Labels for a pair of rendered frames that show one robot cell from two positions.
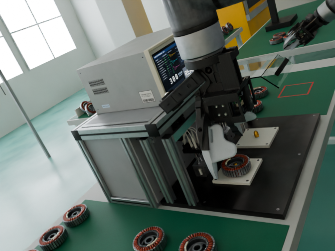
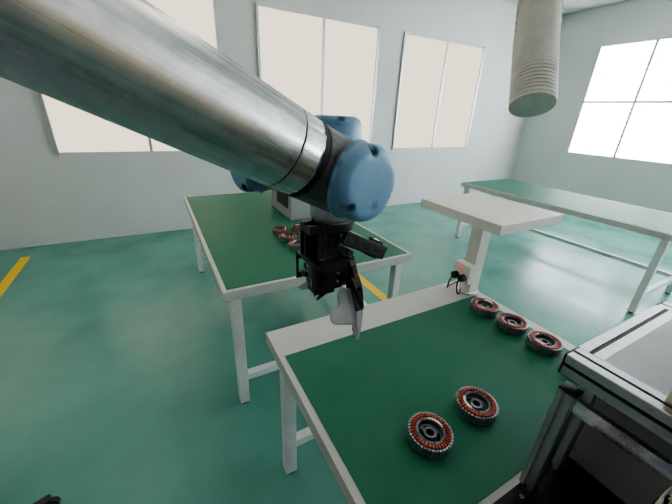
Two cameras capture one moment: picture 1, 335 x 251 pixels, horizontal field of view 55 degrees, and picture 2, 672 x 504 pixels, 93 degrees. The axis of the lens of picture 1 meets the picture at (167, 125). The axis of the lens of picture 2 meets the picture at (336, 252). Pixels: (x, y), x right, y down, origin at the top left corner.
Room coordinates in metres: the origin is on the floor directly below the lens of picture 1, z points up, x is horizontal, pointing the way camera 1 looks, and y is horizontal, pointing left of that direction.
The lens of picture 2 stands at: (0.69, -0.57, 1.51)
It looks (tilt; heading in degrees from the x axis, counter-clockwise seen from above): 24 degrees down; 110
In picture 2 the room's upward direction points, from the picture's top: 3 degrees clockwise
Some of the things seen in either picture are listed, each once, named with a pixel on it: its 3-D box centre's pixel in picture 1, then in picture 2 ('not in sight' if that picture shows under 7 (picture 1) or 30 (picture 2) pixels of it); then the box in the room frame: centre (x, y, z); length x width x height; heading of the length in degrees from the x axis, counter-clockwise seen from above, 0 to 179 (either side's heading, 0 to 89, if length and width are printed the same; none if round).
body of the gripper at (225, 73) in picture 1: (219, 86); (327, 252); (0.52, -0.11, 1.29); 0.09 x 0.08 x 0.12; 52
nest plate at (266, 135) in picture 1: (256, 137); not in sight; (1.23, -0.34, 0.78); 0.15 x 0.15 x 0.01; 49
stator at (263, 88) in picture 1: (257, 92); not in sight; (1.73, -0.56, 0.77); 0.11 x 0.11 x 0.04
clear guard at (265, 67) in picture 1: (247, 75); not in sight; (1.30, -0.39, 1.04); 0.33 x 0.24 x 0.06; 49
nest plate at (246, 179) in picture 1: (237, 171); not in sight; (1.05, -0.18, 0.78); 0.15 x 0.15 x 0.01; 49
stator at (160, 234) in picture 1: (149, 241); (475, 405); (0.86, 0.20, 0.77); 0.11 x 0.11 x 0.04
